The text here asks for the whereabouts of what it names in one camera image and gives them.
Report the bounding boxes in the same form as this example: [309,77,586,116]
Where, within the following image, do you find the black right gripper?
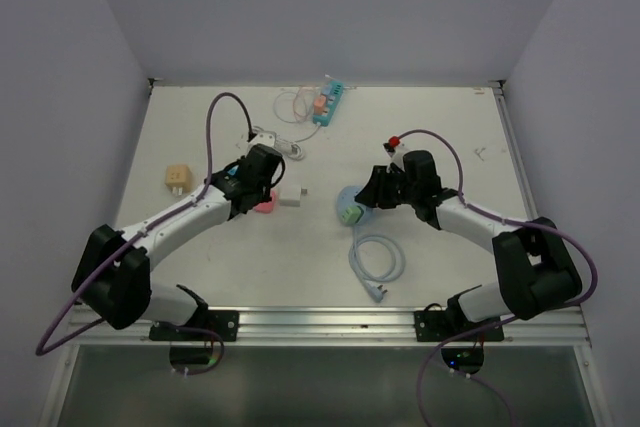
[356,165,419,209]

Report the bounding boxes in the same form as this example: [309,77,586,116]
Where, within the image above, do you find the light blue round socket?
[335,185,373,227]

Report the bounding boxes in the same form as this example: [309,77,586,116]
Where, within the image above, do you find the white cube charger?
[278,184,308,207]

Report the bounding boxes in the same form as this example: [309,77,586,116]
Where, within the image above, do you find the green cube charger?
[340,205,363,226]

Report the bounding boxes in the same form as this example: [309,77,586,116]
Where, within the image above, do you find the pink square plug adapter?
[253,190,277,214]

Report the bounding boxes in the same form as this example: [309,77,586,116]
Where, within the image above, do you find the beige cube socket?
[164,164,193,197]

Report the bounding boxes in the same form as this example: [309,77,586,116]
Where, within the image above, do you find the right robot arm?
[355,150,582,340]

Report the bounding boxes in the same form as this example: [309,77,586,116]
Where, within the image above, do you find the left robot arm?
[71,144,284,340]

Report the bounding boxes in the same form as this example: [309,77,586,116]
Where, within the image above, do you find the orange plug on strip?
[313,95,328,116]

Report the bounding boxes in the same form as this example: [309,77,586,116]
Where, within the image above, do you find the teal power strip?
[312,79,345,127]

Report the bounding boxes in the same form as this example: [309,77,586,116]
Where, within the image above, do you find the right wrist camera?
[383,136,409,170]

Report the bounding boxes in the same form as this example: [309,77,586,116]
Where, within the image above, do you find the white coiled cable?
[249,125,321,161]

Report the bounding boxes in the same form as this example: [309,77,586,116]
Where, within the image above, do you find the thin pink white cable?
[272,85,321,125]

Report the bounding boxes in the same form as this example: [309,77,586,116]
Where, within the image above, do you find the light blue coiled cable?
[347,224,405,303]

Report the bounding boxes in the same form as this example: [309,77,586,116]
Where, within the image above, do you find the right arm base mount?
[413,310,505,343]

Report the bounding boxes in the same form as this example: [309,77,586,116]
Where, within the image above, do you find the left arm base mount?
[149,310,240,342]

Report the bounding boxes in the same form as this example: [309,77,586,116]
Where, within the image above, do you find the aluminium rail frame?
[37,83,603,426]

